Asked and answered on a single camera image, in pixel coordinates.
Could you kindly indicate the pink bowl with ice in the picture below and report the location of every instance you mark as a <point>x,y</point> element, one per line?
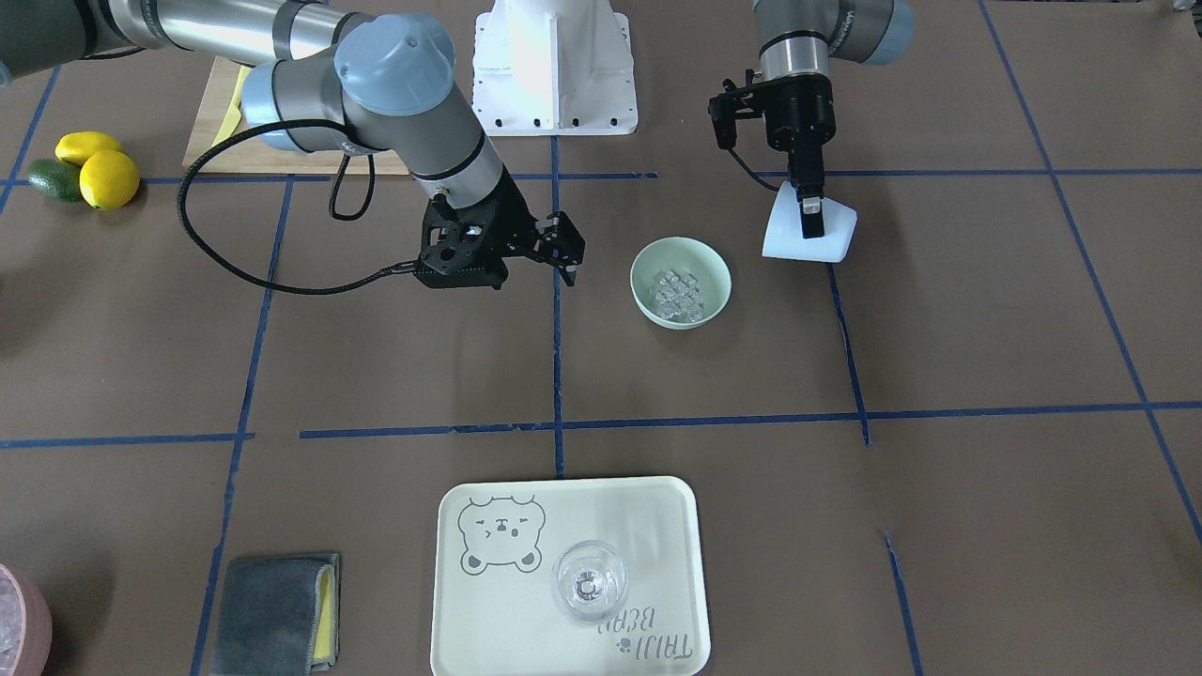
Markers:
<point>26,625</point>

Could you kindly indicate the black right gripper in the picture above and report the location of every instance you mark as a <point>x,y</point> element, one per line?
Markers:
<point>513,222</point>

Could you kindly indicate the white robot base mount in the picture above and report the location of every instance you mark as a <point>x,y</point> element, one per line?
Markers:
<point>554,68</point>

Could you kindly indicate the yellow plastic knife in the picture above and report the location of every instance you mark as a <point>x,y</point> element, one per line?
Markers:
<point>233,115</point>

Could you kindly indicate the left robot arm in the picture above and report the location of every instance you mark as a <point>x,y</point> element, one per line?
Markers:
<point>797,37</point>

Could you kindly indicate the yellow lemon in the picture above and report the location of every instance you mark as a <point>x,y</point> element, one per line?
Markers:
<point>77,147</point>
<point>109,179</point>

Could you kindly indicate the clear wine glass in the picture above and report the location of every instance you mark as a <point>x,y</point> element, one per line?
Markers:
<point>590,581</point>

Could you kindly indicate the ice cubes in green bowl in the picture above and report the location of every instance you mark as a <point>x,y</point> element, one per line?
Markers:
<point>677,297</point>

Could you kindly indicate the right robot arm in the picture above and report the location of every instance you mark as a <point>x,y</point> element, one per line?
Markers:
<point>321,79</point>

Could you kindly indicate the cream bear serving tray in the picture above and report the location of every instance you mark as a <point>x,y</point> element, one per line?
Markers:
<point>494,608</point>

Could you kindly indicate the green ceramic bowl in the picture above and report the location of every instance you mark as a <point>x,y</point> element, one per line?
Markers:
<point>684,254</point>

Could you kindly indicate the grey and yellow cloth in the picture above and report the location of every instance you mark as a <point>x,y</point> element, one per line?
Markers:
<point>279,615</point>

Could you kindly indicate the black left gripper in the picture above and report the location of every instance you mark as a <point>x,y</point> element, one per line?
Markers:
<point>798,115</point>

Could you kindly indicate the green lime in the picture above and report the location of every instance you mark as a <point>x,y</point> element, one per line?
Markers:
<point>56,179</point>

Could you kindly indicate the light blue plastic cup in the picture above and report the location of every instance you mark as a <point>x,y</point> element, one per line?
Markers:
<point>808,229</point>

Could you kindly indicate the wooden cutting board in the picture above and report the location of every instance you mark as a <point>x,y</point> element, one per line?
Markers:
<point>219,116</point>

